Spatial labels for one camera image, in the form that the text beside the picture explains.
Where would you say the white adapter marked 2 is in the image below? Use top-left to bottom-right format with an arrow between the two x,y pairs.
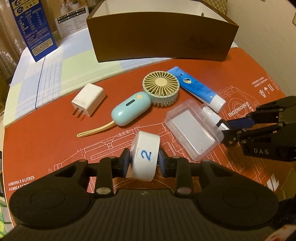
126,131 -> 160,182

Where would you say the clear plastic case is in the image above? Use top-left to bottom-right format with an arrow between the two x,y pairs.
165,99 -> 224,161

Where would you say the blue white cream tube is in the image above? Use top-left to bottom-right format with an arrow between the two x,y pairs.
168,66 -> 226,113

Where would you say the white USB wall charger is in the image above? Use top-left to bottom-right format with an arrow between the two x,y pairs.
71,83 -> 106,118

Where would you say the teal handheld mini fan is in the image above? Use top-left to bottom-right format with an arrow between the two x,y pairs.
77,71 -> 180,138

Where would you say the red Motul cardboard mat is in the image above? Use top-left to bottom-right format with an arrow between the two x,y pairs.
2,47 -> 287,229

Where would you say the pastel checkered tablecloth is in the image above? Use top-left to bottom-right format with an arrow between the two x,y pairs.
3,29 -> 165,126

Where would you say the quilted beige chair cover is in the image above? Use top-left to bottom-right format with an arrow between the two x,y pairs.
203,0 -> 227,15

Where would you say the brown cardboard storage box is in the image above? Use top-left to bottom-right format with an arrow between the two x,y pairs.
86,1 -> 239,62

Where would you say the white product photo box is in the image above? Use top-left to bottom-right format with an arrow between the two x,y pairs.
53,1 -> 89,39

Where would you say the tall blue milk carton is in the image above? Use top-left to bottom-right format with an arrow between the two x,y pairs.
9,0 -> 57,62

